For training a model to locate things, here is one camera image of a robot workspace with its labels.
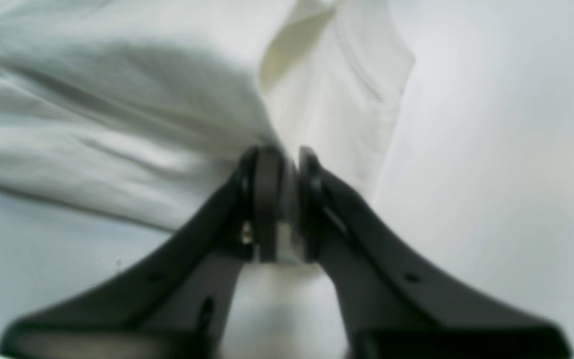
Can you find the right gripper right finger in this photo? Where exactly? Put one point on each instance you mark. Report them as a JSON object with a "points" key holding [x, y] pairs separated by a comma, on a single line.
{"points": [[395, 304]]}

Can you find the white printed T-shirt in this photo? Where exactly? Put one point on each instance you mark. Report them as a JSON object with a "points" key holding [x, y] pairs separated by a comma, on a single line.
{"points": [[142, 108]]}

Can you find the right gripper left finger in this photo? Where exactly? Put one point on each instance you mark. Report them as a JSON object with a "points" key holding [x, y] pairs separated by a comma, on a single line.
{"points": [[174, 303]]}

